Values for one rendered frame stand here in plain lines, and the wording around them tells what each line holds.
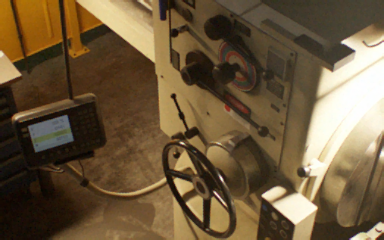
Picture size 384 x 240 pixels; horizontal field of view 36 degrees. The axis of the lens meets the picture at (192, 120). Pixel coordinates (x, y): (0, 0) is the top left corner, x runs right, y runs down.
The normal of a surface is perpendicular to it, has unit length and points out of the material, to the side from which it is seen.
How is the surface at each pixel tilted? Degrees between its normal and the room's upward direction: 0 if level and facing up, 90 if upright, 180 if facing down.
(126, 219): 0
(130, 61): 0
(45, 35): 90
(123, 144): 0
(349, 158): 54
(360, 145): 47
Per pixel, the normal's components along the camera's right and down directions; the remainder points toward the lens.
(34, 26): 0.64, 0.53
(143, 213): 0.00, -0.73
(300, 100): -0.77, 0.43
